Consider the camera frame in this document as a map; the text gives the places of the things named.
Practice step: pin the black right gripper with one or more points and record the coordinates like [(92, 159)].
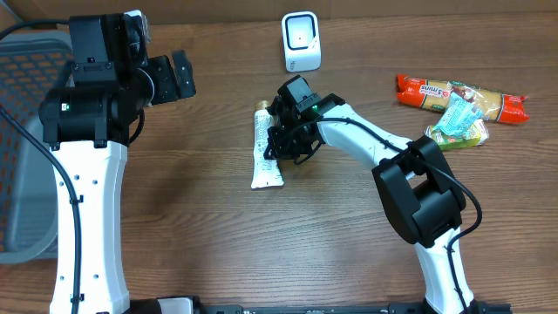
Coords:
[(285, 150)]

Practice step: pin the green juice carton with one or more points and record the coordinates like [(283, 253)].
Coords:
[(475, 135)]

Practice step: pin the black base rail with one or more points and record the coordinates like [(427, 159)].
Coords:
[(331, 309)]

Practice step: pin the orange cracker pack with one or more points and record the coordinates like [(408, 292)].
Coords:
[(434, 95)]

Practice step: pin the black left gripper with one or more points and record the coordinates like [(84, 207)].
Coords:
[(160, 69)]

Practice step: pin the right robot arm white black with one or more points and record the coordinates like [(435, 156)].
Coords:
[(421, 197)]

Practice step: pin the white barcode scanner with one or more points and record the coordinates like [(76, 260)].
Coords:
[(301, 41)]

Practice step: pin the white cream tube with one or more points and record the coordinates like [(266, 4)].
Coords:
[(266, 172)]

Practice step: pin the teal wipes pack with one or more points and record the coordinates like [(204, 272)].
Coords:
[(458, 117)]

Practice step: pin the grey plastic shopping basket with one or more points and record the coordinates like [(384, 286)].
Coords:
[(30, 64)]

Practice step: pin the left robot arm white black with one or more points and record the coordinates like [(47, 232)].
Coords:
[(89, 122)]

